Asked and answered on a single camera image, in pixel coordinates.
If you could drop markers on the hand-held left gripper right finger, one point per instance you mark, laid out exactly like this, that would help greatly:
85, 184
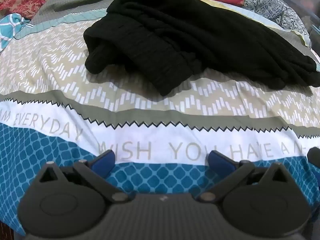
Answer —
221, 162

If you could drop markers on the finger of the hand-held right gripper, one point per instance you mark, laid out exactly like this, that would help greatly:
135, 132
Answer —
314, 157

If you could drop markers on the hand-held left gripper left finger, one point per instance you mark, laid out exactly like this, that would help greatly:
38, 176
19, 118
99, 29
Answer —
103, 163

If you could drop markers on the black pants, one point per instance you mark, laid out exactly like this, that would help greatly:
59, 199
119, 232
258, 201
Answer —
187, 37

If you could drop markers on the patterned bed sheet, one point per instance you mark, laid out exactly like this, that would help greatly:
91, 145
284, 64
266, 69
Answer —
150, 120

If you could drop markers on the teal lattice pillow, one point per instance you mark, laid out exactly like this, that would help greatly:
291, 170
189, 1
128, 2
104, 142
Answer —
10, 28

